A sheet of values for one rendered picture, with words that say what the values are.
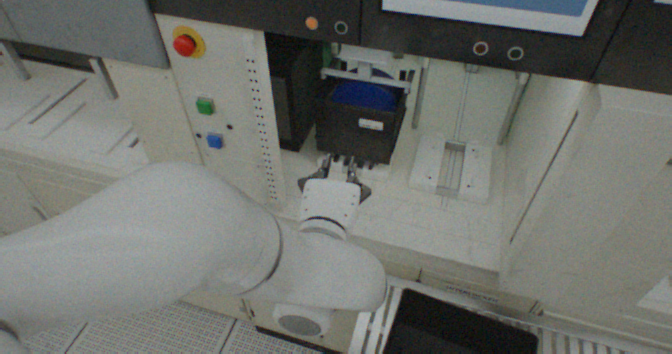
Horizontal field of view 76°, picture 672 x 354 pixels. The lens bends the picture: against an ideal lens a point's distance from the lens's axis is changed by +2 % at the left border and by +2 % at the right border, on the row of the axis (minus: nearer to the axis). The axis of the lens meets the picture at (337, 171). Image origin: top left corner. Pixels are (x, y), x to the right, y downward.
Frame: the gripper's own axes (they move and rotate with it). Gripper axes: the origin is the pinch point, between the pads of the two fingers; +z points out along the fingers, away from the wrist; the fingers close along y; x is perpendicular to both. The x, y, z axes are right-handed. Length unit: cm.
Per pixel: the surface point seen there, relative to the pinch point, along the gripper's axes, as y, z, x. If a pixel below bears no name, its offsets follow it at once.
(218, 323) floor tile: -54, 13, -119
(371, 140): 3.9, 27.4, -16.8
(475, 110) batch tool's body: 35, 65, -32
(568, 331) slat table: 56, -3, -43
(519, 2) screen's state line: 24.0, 4.7, 31.8
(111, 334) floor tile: -97, 1, -119
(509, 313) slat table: 43, -1, -43
